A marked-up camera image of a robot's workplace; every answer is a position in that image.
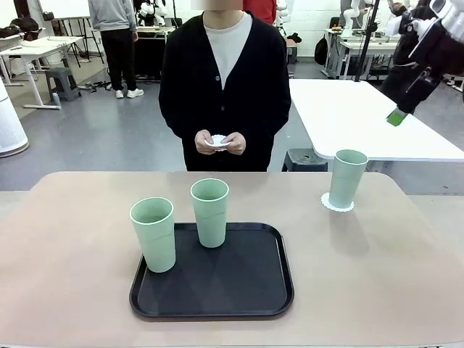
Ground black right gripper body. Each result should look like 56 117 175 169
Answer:
394 65 445 116

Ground pale green cup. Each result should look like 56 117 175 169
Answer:
190 178 231 249
129 196 177 274
328 149 370 210

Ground white scalloped paper coaster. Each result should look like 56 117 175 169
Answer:
204 134 233 152
320 191 355 212

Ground person's left forearm black sleeve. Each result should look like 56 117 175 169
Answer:
239 104 292 142

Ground person's right forearm black sleeve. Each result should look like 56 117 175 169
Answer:
159 104 204 141

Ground person's left hand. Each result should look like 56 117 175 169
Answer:
220 131 247 156

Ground person's right hand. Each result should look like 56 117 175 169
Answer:
194 129 218 156

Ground large white table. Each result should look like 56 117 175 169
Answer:
289 78 464 163

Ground white desk with clutter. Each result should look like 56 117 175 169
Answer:
339 40 399 80

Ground black tripod pole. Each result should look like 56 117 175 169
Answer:
353 0 381 83

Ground black plastic stool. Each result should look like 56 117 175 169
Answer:
281 148 329 173

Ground black hanging backpack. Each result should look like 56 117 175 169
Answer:
314 34 329 67

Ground person in red top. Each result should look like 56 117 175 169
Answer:
241 0 278 27

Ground person in black cardigan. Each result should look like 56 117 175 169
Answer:
158 0 292 173

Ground black plastic tray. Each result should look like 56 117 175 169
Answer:
128 222 295 322

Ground black workbench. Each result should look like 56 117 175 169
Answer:
134 25 171 81

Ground white humanoid robot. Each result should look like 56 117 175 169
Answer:
136 0 167 26

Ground person in grey sweater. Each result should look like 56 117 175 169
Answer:
88 0 145 99

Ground grey step stool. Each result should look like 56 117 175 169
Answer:
44 67 82 102

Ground white whiteboard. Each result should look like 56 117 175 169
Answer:
36 0 91 20

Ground white desk with metal legs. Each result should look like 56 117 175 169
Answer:
0 35 86 109

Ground black bag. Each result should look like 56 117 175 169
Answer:
0 17 41 39

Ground white cylindrical appliance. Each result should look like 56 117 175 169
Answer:
0 78 30 159

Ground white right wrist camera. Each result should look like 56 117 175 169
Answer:
384 12 438 59

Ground black floor cables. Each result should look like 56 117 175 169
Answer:
85 80 114 94

